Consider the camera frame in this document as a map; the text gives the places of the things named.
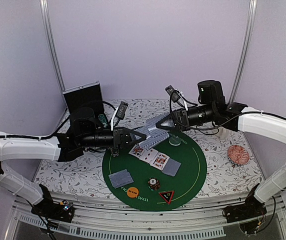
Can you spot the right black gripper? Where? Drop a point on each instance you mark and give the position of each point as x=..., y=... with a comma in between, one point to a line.
x=184, y=126

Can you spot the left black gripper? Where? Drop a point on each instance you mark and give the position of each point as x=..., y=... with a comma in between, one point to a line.
x=123, y=143

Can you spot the queen of spades card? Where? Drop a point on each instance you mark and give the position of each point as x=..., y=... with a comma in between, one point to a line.
x=137, y=151

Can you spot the blue playing card deck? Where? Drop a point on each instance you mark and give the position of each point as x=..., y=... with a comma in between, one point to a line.
x=153, y=134

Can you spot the blue poker chip stack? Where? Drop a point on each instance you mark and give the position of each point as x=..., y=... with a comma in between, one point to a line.
x=115, y=152

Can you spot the three of diamonds card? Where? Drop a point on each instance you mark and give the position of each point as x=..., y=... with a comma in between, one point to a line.
x=148, y=155

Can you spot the king of diamonds card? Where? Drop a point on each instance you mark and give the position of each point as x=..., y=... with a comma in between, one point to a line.
x=159, y=161

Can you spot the dealt card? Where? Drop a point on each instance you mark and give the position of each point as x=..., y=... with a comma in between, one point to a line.
x=120, y=174

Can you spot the red black poker chip stack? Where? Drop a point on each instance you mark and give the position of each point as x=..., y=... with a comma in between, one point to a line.
x=153, y=184

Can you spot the orange big blind button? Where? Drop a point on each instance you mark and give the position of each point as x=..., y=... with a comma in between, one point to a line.
x=132, y=192

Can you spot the aluminium poker chip case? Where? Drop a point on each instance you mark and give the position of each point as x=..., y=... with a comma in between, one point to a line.
x=84, y=95

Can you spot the black red triangular marker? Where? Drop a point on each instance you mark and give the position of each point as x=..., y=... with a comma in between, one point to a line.
x=167, y=196

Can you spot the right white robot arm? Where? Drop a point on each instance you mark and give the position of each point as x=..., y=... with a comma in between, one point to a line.
x=235, y=117

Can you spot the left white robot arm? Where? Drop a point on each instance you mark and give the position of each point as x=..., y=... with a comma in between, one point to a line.
x=85, y=131

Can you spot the green poker chip stack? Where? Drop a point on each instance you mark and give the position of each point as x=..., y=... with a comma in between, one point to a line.
x=102, y=118

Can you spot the round green poker mat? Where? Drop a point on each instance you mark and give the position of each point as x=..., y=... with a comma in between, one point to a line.
x=187, y=183

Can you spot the cream ceramic mug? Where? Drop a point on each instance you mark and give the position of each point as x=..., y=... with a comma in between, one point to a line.
x=221, y=132

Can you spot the red patterned small bowl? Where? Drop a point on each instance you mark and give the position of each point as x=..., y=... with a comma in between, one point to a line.
x=238, y=155

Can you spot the floral patterned table cover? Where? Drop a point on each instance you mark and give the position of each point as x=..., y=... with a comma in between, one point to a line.
x=83, y=176

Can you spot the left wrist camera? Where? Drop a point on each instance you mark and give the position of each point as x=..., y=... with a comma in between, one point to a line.
x=118, y=114

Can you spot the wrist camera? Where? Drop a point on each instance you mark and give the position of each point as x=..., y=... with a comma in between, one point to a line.
x=175, y=97
x=118, y=114

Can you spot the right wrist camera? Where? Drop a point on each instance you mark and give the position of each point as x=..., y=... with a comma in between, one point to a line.
x=175, y=97

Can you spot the aluminium front rail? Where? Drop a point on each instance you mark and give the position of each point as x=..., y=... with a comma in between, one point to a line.
x=199, y=219

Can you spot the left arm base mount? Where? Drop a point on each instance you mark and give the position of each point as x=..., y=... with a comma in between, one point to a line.
x=63, y=211

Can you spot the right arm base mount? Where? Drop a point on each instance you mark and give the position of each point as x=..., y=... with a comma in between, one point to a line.
x=249, y=209

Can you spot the right aluminium frame post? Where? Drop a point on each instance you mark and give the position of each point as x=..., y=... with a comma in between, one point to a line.
x=245, y=47

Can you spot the aluminium frame post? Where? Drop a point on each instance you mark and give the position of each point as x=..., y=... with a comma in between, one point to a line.
x=50, y=40
x=245, y=47

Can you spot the left aluminium frame post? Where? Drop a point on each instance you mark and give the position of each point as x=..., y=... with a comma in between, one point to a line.
x=50, y=40

